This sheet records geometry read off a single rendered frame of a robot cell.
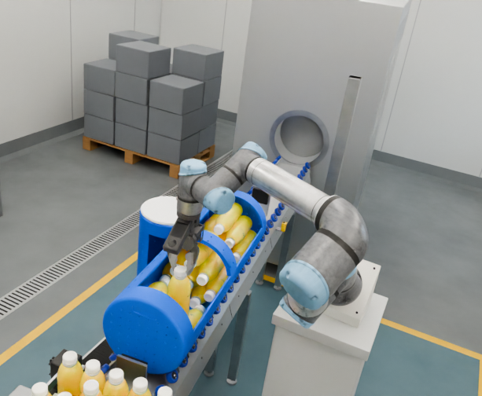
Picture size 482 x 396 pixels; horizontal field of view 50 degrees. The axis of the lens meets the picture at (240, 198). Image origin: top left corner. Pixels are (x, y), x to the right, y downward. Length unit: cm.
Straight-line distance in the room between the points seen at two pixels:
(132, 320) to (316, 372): 63
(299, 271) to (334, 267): 8
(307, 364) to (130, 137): 400
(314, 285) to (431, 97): 536
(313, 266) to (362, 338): 65
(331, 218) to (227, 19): 589
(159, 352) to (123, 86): 397
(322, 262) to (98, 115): 468
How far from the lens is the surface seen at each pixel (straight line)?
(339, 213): 116
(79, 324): 340
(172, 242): 146
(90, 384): 150
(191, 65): 534
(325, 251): 111
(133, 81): 525
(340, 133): 264
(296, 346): 177
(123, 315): 164
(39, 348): 327
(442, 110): 637
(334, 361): 175
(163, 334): 161
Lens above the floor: 220
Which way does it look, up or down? 26 degrees down
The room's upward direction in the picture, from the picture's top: 8 degrees clockwise
